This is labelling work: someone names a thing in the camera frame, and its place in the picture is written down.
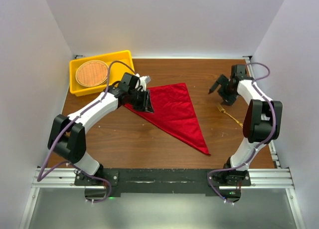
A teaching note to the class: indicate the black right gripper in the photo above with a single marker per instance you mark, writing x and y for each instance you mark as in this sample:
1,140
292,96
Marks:
229,100

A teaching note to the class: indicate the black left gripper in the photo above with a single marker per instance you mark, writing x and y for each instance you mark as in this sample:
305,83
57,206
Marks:
148,108

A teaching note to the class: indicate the gold fork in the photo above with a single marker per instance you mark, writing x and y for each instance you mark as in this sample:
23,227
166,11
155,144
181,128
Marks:
222,110

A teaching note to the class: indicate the red cloth napkin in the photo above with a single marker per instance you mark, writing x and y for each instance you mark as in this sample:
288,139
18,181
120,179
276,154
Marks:
175,115

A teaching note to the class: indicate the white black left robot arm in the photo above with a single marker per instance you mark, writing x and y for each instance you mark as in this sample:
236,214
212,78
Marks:
68,133

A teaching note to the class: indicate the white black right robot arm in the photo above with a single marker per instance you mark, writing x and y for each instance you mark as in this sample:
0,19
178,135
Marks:
261,124

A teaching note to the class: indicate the round woven coaster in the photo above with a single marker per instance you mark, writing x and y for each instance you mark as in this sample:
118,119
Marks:
92,73

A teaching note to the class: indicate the yellow plastic tray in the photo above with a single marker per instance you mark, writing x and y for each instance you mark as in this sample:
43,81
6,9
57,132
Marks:
116,73

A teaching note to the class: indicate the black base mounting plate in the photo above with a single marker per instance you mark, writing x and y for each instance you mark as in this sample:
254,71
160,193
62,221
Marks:
177,181

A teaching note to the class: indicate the aluminium frame rail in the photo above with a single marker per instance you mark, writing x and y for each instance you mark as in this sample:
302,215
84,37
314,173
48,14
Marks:
163,199

